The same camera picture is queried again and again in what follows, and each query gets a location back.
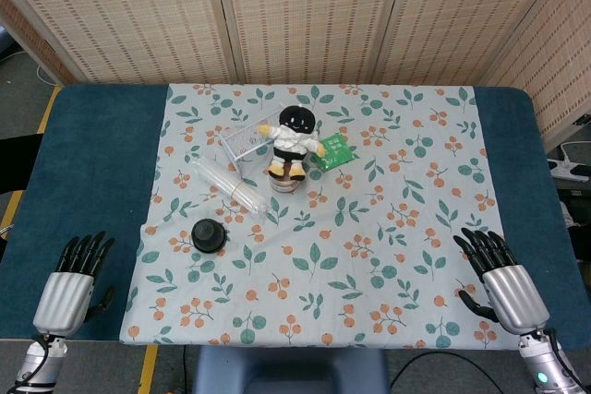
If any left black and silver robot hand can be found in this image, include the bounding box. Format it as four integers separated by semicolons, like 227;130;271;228
31;230;117;338

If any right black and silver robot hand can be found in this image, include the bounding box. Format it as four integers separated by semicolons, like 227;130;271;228
452;226;551;336

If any black round object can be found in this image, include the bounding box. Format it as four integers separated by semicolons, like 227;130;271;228
191;218;228;255

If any black equipment box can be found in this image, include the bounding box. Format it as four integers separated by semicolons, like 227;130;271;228
556;176;591;229

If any floral printed tablecloth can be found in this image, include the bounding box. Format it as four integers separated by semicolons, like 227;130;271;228
118;83;513;350

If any clear plastic tube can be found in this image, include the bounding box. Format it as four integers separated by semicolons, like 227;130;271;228
192;156;270;219

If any green sachet packet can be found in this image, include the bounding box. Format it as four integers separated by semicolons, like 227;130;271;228
315;132;356;172

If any clear plastic box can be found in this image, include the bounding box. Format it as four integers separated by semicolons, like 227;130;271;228
218;110;283;174

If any woven bamboo screen panel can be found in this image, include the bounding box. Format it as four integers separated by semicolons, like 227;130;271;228
373;0;573;87
484;0;591;153
212;0;410;86
0;0;239;86
0;0;79;86

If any round tin under doll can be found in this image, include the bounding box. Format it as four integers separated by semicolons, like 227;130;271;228
269;171;301;195

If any plush doll with black head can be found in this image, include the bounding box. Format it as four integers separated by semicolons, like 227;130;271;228
256;105;327;181

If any black floor cable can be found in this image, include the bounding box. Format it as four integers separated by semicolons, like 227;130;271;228
396;350;523;394

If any white floor cable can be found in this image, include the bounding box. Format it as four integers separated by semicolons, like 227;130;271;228
35;57;64;87

